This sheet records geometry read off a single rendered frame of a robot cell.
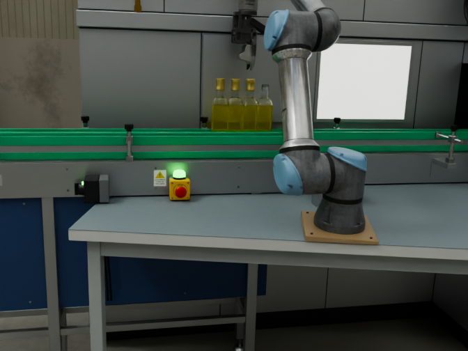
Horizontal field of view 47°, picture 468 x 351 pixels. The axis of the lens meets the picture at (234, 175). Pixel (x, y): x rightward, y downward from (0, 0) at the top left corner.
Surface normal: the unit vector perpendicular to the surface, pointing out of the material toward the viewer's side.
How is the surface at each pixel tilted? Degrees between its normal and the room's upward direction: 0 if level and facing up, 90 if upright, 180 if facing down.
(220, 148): 90
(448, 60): 90
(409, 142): 90
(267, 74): 90
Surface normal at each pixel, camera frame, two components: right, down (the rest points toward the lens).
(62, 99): -0.06, 0.23
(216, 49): 0.19, 0.23
